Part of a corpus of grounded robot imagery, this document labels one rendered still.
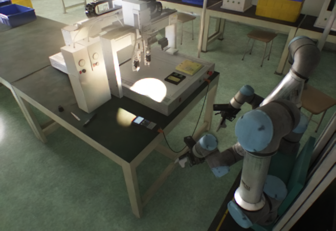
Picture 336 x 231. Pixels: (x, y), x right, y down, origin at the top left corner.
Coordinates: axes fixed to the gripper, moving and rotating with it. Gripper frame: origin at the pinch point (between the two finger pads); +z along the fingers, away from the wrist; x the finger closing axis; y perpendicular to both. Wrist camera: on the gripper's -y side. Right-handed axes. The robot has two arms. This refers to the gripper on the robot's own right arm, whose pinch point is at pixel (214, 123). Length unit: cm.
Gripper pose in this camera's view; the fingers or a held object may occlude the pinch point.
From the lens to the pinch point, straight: 158.5
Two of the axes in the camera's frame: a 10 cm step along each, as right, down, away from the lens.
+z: -4.1, 6.5, 6.4
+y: 9.1, 3.5, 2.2
